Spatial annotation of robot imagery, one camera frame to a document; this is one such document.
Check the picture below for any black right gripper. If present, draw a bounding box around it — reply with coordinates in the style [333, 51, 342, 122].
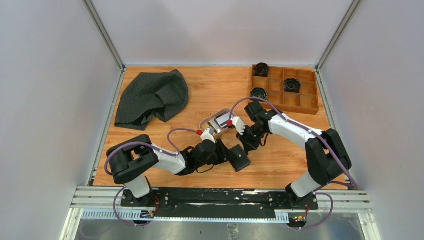
[236, 125, 267, 153]

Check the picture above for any black leather card holder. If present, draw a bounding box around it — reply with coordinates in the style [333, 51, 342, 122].
[229, 145, 251, 172]

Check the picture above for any thin white card stack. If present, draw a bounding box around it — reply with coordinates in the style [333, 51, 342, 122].
[213, 111, 230, 129]

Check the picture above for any pink oval plastic tray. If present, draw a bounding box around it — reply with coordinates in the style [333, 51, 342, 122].
[199, 108, 231, 139]

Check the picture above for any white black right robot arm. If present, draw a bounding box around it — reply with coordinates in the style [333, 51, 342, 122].
[225, 97, 352, 209]

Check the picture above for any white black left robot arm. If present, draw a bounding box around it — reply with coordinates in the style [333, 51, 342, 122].
[104, 134, 238, 207]

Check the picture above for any rolled dark belt top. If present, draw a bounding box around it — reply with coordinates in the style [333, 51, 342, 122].
[253, 62, 270, 78]

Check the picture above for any wooden compartment organizer box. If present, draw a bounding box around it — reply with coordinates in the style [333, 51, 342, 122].
[248, 62, 319, 115]

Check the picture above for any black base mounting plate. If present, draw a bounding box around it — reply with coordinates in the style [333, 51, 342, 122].
[120, 187, 319, 219]

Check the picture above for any dark green dotted cloth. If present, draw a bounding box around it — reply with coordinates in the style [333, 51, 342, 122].
[114, 69, 189, 131]

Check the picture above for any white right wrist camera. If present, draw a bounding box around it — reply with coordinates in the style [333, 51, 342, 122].
[230, 116, 247, 136]

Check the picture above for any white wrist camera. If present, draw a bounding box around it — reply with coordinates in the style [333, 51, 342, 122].
[200, 127, 216, 144]
[230, 116, 247, 136]

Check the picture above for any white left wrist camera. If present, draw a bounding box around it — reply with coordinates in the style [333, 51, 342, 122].
[200, 127, 216, 144]

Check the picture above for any aluminium frame rail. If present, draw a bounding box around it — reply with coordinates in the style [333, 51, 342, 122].
[60, 186, 381, 240]

